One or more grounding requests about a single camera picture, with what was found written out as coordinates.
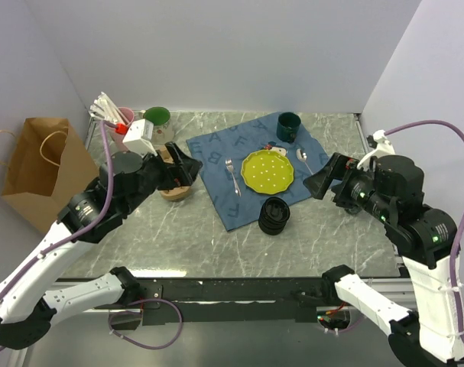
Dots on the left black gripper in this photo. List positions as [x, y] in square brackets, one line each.
[182, 173]

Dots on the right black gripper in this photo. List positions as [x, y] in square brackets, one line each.
[335, 166]

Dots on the stack of black lids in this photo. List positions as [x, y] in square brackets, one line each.
[273, 216]

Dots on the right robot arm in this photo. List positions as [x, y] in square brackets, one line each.
[391, 191]

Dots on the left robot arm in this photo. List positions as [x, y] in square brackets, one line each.
[28, 306]

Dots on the cardboard cup carrier tray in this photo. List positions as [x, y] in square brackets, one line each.
[175, 194]

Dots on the silver spoon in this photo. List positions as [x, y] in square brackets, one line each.
[302, 156]

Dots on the blue letter print cloth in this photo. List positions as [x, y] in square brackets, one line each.
[236, 143]

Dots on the silver fork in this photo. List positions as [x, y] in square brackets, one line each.
[231, 170]

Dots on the green inside ceramic mug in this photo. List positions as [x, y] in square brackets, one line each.
[163, 130]

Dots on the yellow green dotted plate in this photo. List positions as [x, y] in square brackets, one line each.
[267, 172]

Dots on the small santa figurine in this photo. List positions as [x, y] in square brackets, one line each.
[271, 146]

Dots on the dark teal mug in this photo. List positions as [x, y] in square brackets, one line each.
[288, 124]

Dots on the pink straw holder cup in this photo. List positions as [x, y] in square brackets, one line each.
[117, 134]

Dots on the brown paper bag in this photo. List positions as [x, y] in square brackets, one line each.
[48, 166]

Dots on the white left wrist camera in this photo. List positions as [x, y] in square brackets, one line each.
[138, 137]

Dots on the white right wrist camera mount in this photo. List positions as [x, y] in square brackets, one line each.
[381, 146]

